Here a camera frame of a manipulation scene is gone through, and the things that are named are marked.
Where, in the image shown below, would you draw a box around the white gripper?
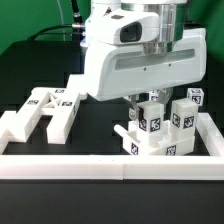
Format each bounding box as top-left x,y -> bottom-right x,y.
84,8 -> 206,120

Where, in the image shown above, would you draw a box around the white chair seat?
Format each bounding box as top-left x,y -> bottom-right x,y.
114,121 -> 195,156

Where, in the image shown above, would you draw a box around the white chair back frame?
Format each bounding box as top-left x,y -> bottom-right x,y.
0,87 -> 87,148

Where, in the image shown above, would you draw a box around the white tagged cube near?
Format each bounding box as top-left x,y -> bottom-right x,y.
149,90 -> 159,101

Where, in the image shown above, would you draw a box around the white tagged cube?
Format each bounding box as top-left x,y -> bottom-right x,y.
149,90 -> 159,101
187,88 -> 204,106

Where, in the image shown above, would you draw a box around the white tagged cube far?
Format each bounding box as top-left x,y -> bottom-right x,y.
187,88 -> 204,106

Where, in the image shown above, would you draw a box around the white U-shaped fence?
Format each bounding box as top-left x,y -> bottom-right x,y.
0,111 -> 224,180

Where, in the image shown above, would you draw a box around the white marker base plate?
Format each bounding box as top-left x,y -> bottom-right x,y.
66,74 -> 87,99

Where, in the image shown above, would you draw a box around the black cable with connector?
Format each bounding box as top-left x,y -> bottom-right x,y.
27,0 -> 86,42

